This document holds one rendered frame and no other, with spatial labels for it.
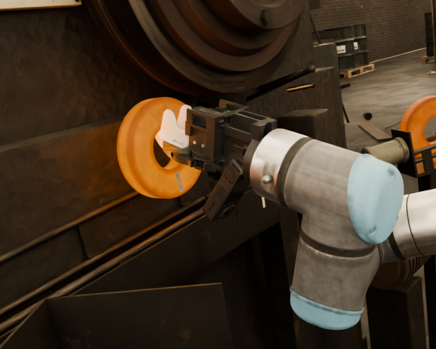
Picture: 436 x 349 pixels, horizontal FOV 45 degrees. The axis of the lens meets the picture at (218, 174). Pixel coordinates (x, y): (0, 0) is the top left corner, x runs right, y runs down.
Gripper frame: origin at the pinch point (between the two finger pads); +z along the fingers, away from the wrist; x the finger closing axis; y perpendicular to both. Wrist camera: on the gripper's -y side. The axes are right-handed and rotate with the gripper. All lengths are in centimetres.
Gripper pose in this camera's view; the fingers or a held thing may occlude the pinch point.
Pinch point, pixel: (161, 136)
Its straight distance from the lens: 80.9
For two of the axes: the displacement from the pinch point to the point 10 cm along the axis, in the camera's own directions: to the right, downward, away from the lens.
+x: -6.7, 2.8, -6.9
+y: 0.4, -9.1, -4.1
